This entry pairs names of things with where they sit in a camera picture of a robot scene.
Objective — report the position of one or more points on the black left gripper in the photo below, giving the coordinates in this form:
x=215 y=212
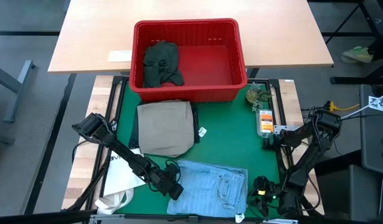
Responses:
x=164 y=183

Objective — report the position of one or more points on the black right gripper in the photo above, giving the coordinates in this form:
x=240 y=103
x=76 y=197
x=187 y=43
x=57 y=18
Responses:
x=269 y=199

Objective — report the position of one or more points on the pale blue denim garment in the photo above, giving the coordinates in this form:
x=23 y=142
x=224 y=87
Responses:
x=206 y=189

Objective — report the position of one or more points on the beige garment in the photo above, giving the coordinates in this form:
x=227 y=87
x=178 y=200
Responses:
x=166 y=127

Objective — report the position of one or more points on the dark blue denim jeans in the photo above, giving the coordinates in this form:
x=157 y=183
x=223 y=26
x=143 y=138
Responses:
x=195 y=118

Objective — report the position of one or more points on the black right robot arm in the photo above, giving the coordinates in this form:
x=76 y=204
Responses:
x=306 y=155

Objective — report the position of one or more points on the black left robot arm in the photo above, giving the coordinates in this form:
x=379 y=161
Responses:
x=116 y=146

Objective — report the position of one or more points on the red plastic laundry bin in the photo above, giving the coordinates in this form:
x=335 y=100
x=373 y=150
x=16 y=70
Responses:
x=206 y=90

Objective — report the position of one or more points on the white paper garment tag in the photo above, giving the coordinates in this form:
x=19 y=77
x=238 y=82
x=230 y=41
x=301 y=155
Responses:
x=202 y=132
x=240 y=217

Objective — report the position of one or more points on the white canvas tote bag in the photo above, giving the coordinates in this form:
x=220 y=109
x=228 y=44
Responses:
x=122 y=180

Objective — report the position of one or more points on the green table mat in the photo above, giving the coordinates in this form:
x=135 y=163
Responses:
x=228 y=146

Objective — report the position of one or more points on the orange white printed card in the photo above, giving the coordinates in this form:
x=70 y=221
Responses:
x=266 y=123

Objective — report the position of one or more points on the grey metal box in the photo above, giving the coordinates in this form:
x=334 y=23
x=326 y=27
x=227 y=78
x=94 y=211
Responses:
x=362 y=193

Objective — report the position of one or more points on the small artificial potted plant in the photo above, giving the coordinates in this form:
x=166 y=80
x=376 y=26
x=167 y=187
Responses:
x=255 y=95

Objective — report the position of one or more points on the black steel floor beam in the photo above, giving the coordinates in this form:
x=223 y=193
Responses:
x=49 y=149

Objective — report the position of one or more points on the grey cabinet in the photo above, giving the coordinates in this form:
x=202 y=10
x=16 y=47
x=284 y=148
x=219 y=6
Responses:
x=375 y=140

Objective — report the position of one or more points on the dark green garment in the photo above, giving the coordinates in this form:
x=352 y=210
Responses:
x=161 y=62

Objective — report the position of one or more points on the white paper label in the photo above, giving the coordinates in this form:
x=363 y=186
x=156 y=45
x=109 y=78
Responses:
x=119 y=56

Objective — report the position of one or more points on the white printed sign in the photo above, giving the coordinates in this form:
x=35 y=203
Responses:
x=379 y=105

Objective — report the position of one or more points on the light wooden table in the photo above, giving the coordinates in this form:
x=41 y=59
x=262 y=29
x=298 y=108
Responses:
x=94 y=31

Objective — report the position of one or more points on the person's green shoe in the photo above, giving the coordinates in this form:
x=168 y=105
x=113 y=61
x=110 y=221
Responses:
x=357 y=54

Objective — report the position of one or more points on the grey table leg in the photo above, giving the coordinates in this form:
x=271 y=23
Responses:
x=17 y=93

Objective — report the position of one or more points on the black table base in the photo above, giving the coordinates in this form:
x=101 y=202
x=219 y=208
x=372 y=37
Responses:
x=347 y=33

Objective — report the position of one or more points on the person's leg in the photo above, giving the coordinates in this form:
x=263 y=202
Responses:
x=381 y=48

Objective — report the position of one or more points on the white metal bracket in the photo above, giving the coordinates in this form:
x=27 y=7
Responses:
x=280 y=221

